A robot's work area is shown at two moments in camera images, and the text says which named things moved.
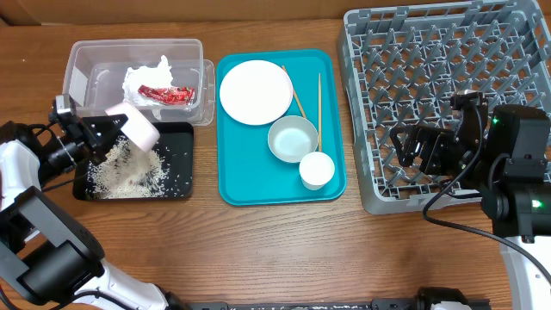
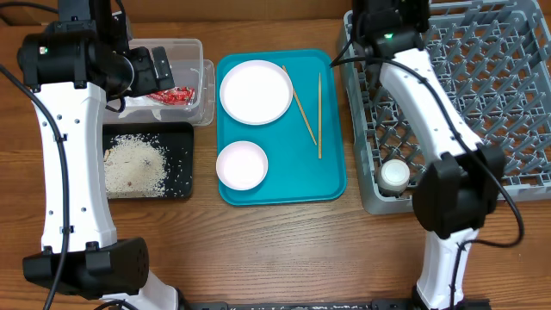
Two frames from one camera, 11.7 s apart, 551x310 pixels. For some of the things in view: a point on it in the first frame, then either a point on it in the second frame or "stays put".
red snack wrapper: (172, 96) stays put
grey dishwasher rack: (401, 66) stays put
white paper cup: (316, 169) → (395, 175)
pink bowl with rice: (138, 126) → (242, 165)
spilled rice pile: (128, 171) stays put
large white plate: (256, 92) stays put
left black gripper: (94, 126) → (149, 80)
